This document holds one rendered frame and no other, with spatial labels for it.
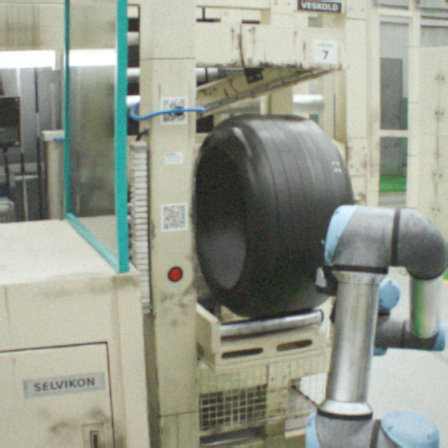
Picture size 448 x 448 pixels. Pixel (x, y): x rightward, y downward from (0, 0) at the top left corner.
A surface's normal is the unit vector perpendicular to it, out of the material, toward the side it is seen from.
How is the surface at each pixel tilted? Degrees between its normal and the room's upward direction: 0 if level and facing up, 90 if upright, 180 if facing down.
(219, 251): 57
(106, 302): 90
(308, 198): 72
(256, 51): 90
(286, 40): 90
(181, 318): 90
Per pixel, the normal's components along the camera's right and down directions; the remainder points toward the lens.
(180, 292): 0.37, 0.18
